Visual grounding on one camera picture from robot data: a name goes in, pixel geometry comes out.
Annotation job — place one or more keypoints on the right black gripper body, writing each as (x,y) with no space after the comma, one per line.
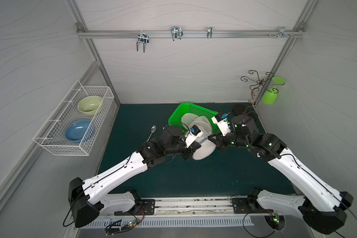
(220,138)

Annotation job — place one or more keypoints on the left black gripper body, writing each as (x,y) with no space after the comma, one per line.
(189,149)

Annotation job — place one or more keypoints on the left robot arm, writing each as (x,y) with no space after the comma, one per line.
(87,197)

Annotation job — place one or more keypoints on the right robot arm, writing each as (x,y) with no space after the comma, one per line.
(321,206)

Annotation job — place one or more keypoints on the green plastic basket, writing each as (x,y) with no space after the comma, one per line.
(184,108)

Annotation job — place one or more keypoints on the metal spoon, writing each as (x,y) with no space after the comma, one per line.
(152,131)

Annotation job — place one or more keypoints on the bronze cup tree stand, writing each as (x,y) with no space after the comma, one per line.
(257,89)

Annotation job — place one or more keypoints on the green plastic wine glass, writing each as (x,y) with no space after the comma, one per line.
(271,94)

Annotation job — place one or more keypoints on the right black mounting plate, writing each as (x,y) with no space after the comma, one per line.
(244,205)

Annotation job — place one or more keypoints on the black mounting plate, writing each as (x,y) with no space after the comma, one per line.
(244,205)
(141,207)

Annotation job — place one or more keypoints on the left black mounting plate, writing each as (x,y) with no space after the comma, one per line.
(141,207)

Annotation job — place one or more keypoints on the small flat metal hook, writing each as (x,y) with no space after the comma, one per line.
(209,32)

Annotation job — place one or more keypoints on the light green bowl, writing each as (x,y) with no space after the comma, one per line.
(91,105)

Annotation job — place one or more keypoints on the looped metal hook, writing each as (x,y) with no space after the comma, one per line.
(176,33)

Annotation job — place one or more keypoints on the blue bowl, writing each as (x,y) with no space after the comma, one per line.
(80,131)

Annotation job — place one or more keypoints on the double prong metal hook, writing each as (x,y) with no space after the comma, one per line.
(143,39)

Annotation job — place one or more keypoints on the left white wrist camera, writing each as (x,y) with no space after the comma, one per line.
(193,133)

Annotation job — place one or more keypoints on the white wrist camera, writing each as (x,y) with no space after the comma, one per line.
(221,121)
(193,133)

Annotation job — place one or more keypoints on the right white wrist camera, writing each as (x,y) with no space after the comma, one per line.
(221,121)

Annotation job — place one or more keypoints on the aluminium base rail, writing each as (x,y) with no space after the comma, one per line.
(221,205)

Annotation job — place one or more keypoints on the round floor cable port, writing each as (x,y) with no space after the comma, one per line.
(276,222)

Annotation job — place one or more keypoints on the white slotted cable duct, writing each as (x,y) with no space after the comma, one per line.
(175,222)

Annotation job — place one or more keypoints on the aluminium top rail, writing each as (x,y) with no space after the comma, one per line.
(83,33)

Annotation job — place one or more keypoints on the white wire wall basket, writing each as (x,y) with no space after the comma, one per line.
(51,135)

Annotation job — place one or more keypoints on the right metal rail hook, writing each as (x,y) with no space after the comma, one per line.
(281,34)

